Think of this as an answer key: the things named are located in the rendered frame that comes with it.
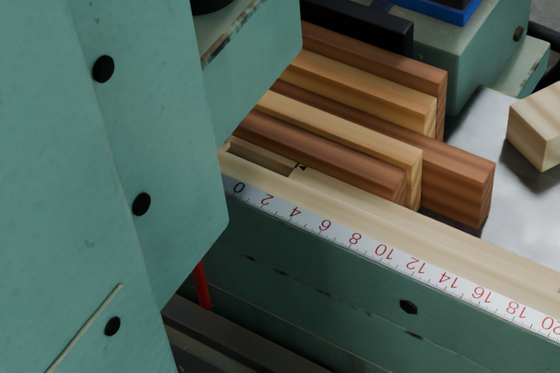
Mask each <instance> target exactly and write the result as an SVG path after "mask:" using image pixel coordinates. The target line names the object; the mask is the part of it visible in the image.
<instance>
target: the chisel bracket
mask: <svg viewBox="0 0 560 373"><path fill-rule="evenodd" d="M192 19H193V24H194V28H195V33H196V38H197V46H198V51H199V56H200V61H201V65H202V74H203V79H204V84H205V88H206V94H207V102H208V106H209V111H210V116H211V121H212V129H213V134H214V139H215V143H216V148H217V150H218V149H219V147H220V146H221V145H222V144H223V143H224V142H225V141H226V140H227V139H228V137H229V136H230V135H231V134H232V132H233V131H234V130H235V129H236V128H237V126H238V125H239V124H240V123H241V121H242V120H243V119H244V118H245V116H246V115H247V114H248V113H249V112H250V111H251V110H252V109H253V107H254V106H255V105H256V104H257V103H258V101H259V100H260V99H261V98H262V97H263V95H264V94H265V93H266V92H267V90H268V89H269V88H270V87H271V86H272V85H273V84H274V83H275V81H276V80H277V79H278V78H279V76H280V75H281V74H282V73H283V71H284V70H285V69H286V68H287V67H288V65H289V64H290V63H291V62H292V61H293V59H294V58H295V57H296V56H297V55H298V54H299V53H300V52H301V50H302V47H303V38H302V27H301V16H300V5H299V0H234V1H233V2H232V3H230V4H229V5H227V6H226V7H224V8H222V9H220V10H218V11H216V12H211V13H209V14H204V15H199V16H192Z"/></svg>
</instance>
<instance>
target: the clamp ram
mask: <svg viewBox="0 0 560 373"><path fill-rule="evenodd" d="M299 5H300V16H301V20H303V21H306V22H310V23H312V24H315V25H318V26H320V27H325V28H326V29H329V30H332V31H334V32H338V33H341V34H343V35H346V36H349V37H352V38H355V39H357V40H360V41H363V42H366V43H369V44H372V45H374V46H376V47H380V48H383V49H386V50H388V51H390V52H395V53H397V54H400V55H402V56H404V57H409V58H411V59H413V29H414V23H413V22H412V21H409V20H407V19H404V18H401V17H398V16H395V15H392V14H390V13H388V12H389V11H390V9H391V8H392V7H393V5H394V4H392V3H390V2H389V1H387V0H373V1H372V3H371V4H370V5H369V6H365V5H362V4H360V3H357V2H354V1H351V0H299Z"/></svg>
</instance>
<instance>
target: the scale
mask: <svg viewBox="0 0 560 373"><path fill-rule="evenodd" d="M221 176H222V184H223V190H224V194H225V196H229V197H231V198H232V199H234V200H237V201H240V202H241V203H244V204H246V205H248V206H250V207H253V208H255V209H257V210H259V211H262V212H264V213H266V214H268V215H270V216H273V217H276V218H277V219H279V220H281V221H285V222H286V223H288V224H290V225H293V226H295V227H297V228H300V229H302V230H304V231H307V232H309V233H311V234H313V235H315V236H318V237H320V238H322V239H324V240H326V241H330V242H331V243H333V244H335V245H337V246H340V247H342V248H344V249H347V250H349V251H351V252H354V253H356V254H358V255H359V256H363V257H365V258H367V259H369V260H371V261H374V262H376V263H378V264H380V265H382V266H385V267H387V268H389V269H391V270H394V271H396V272H398V273H401V274H403V275H405V276H408V277H410V278H412V279H413V280H416V281H419V282H421V283H423V284H425V285H427V286H430V287H432V288H434V289H436V290H438V291H441V292H443V293H445V294H448V295H450V296H452V297H455V298H457V299H459V300H460V301H464V302H466V303H468V304H469V305H472V306H475V307H477V308H479V309H481V310H483V311H486V312H488V313H490V314H492V315H495V316H497V317H499V318H502V319H504V320H505V321H508V322H511V323H513V324H514V325H516V326H520V327H522V328H523V329H526V330H528V331H531V332H533V333H535V334H537V335H539V336H542V337H544V338H546V339H548V340H550V341H553V342H555V343H558V344H559V345H560V321H559V320H557V319H555V318H553V317H551V316H548V315H545V314H543V313H542V312H540V311H536V310H534V309H532V308H530V307H528V306H525V305H523V304H521V303H518V302H516V301H513V300H511V299H509V298H507V297H505V296H502V295H499V294H498V293H496V292H494V291H490V290H489V289H486V288H484V287H482V286H479V285H477V284H475V283H472V282H470V281H468V280H465V279H463V278H461V277H459V276H456V275H454V274H452V273H450V272H448V271H445V270H443V269H441V268H438V267H436V266H433V265H431V264H429V263H427V262H425V261H422V260H419V259H417V258H416V257H414V256H410V255H408V254H406V253H404V252H402V251H399V250H397V249H395V248H392V247H390V246H388V245H385V244H383V243H381V242H379V241H376V240H374V239H372V238H370V237H368V236H364V235H363V234H361V233H358V232H356V231H353V230H351V229H349V228H347V227H345V226H342V225H339V224H337V223H336V222H334V221H330V220H328V219H326V218H324V217H322V216H319V215H317V214H315V213H312V212H310V211H307V210H305V209H303V208H301V207H299V206H296V205H293V204H292V203H290V202H288V201H284V200H283V199H280V198H278V197H276V196H273V195H271V194H269V193H266V192H265V191H262V190H259V189H257V188H256V187H253V186H250V185H248V184H246V183H244V182H240V181H239V180H237V179H235V178H232V177H230V176H227V175H225V174H223V173H221Z"/></svg>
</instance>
